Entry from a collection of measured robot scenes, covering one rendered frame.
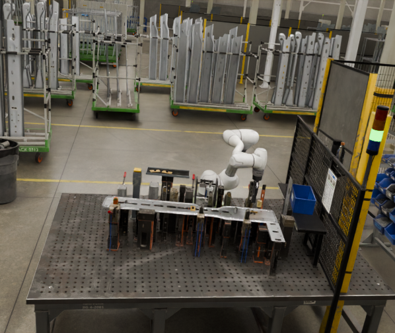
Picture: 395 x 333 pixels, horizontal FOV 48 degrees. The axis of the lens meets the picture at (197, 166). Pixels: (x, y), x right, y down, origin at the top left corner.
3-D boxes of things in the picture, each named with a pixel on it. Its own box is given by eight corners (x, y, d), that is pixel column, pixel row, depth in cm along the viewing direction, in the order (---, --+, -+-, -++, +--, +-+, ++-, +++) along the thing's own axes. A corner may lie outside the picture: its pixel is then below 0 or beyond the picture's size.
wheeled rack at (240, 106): (169, 117, 1014) (175, 37, 952) (168, 106, 1107) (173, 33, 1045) (251, 122, 1037) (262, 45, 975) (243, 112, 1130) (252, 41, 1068)
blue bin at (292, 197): (292, 212, 357) (295, 197, 353) (288, 197, 386) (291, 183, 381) (313, 215, 356) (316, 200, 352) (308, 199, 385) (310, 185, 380)
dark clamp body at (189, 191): (179, 232, 376) (183, 191, 363) (179, 225, 388) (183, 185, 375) (191, 234, 376) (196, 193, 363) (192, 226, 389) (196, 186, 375)
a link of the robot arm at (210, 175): (195, 188, 437) (198, 168, 429) (213, 187, 444) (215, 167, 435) (201, 196, 423) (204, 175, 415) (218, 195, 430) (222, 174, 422)
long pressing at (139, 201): (100, 209, 340) (100, 207, 340) (106, 196, 361) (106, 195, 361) (278, 224, 345) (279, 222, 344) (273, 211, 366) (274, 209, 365)
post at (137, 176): (130, 219, 390) (132, 172, 375) (131, 215, 397) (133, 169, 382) (139, 219, 390) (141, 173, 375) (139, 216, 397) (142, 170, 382)
